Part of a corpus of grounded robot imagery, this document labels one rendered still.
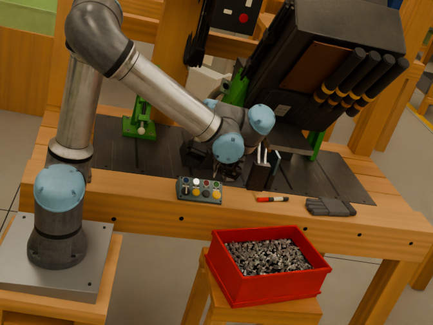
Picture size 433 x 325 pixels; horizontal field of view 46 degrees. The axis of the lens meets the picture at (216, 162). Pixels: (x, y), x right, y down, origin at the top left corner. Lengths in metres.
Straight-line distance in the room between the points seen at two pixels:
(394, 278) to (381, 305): 0.15
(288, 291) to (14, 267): 0.76
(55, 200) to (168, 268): 1.61
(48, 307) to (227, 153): 0.57
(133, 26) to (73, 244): 1.06
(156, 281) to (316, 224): 1.12
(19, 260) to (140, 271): 1.40
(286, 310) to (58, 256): 0.67
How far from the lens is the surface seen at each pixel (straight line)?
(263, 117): 1.32
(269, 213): 1.76
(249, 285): 1.46
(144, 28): 2.14
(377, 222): 1.98
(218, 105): 1.31
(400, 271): 2.18
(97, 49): 1.09
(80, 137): 1.33
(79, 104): 1.28
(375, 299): 2.27
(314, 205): 1.87
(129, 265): 2.75
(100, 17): 1.11
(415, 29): 2.36
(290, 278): 1.53
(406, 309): 3.25
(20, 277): 1.36
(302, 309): 1.60
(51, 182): 1.27
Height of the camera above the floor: 1.81
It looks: 28 degrees down
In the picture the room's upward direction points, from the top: 17 degrees clockwise
